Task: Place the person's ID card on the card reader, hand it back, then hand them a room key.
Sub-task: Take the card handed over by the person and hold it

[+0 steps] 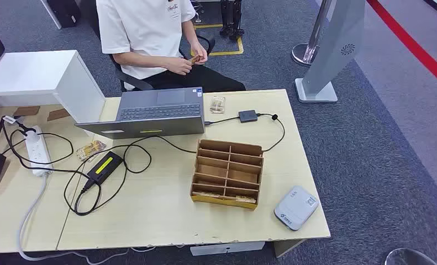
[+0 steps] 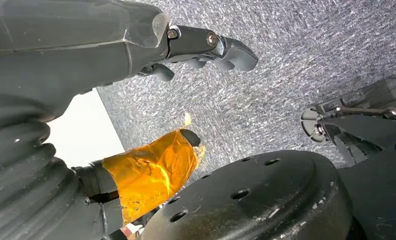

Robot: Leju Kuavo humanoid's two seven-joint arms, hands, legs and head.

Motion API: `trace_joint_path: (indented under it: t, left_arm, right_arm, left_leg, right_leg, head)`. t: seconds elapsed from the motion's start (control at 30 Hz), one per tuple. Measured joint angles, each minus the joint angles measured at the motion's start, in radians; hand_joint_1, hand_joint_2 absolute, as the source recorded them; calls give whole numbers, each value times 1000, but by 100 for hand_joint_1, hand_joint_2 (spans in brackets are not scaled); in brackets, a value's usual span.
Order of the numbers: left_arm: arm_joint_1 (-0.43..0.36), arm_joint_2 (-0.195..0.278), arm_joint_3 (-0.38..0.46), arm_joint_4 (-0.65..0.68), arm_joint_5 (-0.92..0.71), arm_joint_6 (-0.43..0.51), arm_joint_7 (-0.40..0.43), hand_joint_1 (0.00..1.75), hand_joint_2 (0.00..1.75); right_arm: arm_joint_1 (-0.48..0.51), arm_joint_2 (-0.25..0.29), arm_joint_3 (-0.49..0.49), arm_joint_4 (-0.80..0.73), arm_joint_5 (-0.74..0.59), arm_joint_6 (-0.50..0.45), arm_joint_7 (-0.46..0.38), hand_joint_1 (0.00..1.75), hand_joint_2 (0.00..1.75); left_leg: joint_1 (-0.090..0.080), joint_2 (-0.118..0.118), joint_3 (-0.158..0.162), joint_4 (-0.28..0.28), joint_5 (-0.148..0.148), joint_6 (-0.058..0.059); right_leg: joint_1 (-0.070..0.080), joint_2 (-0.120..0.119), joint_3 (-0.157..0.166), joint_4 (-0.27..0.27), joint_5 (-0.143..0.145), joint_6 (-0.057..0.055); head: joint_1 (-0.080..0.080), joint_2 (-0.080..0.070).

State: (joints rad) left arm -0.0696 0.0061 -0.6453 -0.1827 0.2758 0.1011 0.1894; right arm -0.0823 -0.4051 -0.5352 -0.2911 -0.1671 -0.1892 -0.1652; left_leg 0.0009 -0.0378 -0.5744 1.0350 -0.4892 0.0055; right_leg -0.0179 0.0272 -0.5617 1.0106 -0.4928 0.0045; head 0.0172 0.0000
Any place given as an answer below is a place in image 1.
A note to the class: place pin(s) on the wooden card organizer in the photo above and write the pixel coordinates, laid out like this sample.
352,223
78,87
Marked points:
211,170

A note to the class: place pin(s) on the brown cardboard patch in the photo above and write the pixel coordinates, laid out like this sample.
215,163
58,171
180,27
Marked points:
26,111
58,114

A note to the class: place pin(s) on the grey card reader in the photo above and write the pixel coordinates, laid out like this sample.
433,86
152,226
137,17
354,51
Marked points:
295,208

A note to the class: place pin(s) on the white bar under desk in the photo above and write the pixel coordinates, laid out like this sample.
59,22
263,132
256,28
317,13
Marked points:
225,248

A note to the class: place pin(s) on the card in clear sleeve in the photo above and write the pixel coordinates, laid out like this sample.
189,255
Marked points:
217,104

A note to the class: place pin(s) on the white cabinet box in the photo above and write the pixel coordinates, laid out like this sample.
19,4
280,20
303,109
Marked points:
31,73

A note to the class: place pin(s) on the person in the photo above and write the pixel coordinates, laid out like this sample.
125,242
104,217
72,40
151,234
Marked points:
145,33

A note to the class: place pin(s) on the patterned yellow card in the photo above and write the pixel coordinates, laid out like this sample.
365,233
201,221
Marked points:
90,150

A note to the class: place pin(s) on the small black USB hub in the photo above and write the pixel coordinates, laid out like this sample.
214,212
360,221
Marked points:
248,116

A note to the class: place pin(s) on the person's left forearm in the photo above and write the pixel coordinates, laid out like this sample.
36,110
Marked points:
192,34

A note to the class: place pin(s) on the standing humanoid robot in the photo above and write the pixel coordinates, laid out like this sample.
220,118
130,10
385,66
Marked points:
231,18

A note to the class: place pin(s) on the black power adapter yellow label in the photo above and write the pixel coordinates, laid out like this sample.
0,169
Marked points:
97,176

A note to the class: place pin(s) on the desk leg panel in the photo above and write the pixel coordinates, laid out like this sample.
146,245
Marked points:
286,248

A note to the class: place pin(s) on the person's right forearm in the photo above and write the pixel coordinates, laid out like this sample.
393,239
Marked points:
141,60

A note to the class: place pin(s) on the black office chair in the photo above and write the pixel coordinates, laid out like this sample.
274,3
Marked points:
137,83

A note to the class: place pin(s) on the person's left hand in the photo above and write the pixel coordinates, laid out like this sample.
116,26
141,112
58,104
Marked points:
200,53

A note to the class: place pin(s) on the chrome stanchion post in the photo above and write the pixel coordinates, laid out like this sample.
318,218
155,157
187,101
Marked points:
316,33

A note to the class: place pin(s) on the round grey dome object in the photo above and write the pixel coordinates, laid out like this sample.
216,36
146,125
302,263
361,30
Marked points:
408,256

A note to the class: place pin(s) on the person's right hand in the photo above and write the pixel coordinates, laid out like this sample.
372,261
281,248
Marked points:
179,66

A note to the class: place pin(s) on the grey laptop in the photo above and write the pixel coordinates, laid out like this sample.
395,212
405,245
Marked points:
159,109

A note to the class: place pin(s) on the white power strip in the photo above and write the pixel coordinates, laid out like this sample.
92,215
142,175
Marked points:
38,151

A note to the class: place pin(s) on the black box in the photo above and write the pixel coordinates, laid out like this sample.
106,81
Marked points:
62,11

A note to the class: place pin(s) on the grey kiosk stand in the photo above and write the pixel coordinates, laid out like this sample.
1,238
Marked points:
335,44

